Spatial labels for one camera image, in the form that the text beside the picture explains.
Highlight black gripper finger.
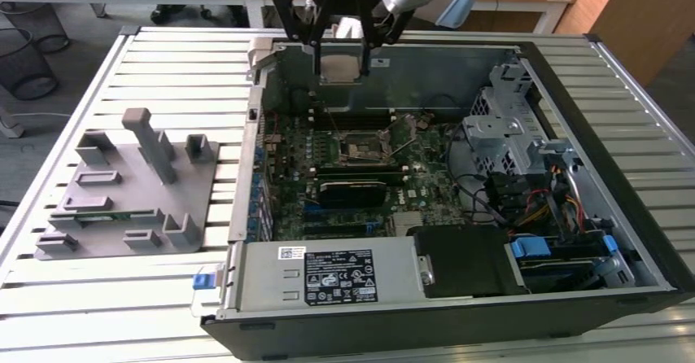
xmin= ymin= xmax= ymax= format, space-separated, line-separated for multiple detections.
xmin=270 ymin=0 xmax=332 ymax=77
xmin=355 ymin=0 xmax=414 ymax=77

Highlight silver CPU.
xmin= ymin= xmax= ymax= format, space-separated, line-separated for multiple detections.
xmin=318 ymin=51 xmax=364 ymax=85

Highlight thin metal locking lever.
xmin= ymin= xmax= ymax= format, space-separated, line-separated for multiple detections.
xmin=316 ymin=96 xmax=344 ymax=139

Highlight metal socket cover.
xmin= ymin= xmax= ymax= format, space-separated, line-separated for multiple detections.
xmin=383 ymin=112 xmax=423 ymax=164

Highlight CPU socket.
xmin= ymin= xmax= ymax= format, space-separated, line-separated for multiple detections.
xmin=336 ymin=130 xmax=396 ymax=165

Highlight grey case latch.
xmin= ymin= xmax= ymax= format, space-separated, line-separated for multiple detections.
xmin=247 ymin=37 xmax=279 ymax=84

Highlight black office chair base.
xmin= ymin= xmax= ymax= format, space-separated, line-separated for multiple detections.
xmin=150 ymin=3 xmax=248 ymax=26

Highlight silver metal drive cage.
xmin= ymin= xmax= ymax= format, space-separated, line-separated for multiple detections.
xmin=460 ymin=63 xmax=552 ymax=177

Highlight small graphics card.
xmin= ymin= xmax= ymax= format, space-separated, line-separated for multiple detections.
xmin=316 ymin=178 xmax=390 ymax=210

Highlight green motherboard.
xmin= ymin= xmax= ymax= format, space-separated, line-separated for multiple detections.
xmin=254 ymin=109 xmax=494 ymax=243

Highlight silver finned heatsink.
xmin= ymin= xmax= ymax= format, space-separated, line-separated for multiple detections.
xmin=391 ymin=211 xmax=428 ymax=234

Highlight black expansion slot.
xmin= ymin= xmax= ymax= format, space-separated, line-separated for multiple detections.
xmin=303 ymin=223 xmax=368 ymax=236

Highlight black plastic air shroud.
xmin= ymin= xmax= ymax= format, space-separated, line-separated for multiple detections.
xmin=406 ymin=223 xmax=532 ymax=300

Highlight silver power supply unit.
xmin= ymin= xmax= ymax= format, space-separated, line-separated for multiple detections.
xmin=216 ymin=237 xmax=431 ymax=320

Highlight wooden cabinet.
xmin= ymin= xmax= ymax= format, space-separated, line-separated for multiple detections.
xmin=552 ymin=0 xmax=695 ymax=87

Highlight hard disk in blue carrier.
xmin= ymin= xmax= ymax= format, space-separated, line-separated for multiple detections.
xmin=507 ymin=234 xmax=620 ymax=295

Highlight grey parts rack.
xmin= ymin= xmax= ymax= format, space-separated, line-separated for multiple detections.
xmin=32 ymin=108 xmax=222 ymax=261

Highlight green RAM stick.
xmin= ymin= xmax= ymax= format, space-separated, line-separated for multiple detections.
xmin=73 ymin=211 xmax=135 ymax=221

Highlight blue case latch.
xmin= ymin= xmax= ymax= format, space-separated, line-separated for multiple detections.
xmin=194 ymin=271 xmax=219 ymax=294

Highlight black PC case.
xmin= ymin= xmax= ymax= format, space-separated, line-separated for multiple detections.
xmin=199 ymin=37 xmax=695 ymax=362

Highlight grey plastic bracket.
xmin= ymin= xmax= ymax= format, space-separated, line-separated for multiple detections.
xmin=531 ymin=138 xmax=578 ymax=164

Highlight black wire mesh bin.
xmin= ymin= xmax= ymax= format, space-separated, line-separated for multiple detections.
xmin=0 ymin=27 xmax=60 ymax=102
xmin=0 ymin=2 xmax=72 ymax=54

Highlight coloured power wires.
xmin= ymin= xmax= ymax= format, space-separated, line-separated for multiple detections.
xmin=518 ymin=163 xmax=591 ymax=238

